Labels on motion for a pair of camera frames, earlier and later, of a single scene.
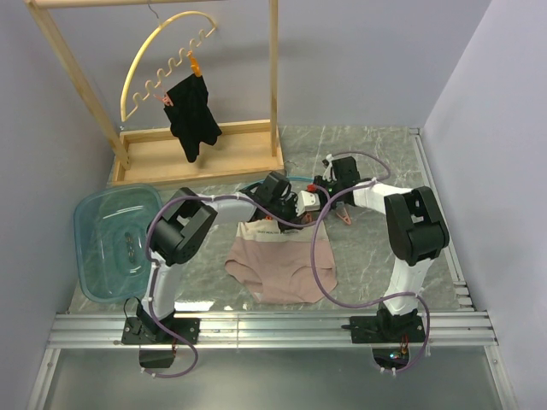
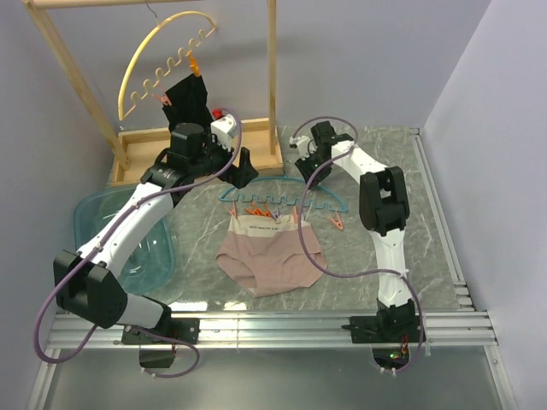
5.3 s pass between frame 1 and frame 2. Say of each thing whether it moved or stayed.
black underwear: stayed
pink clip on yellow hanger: stayed
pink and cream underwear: moved
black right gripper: moved
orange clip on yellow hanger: stayed
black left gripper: moved
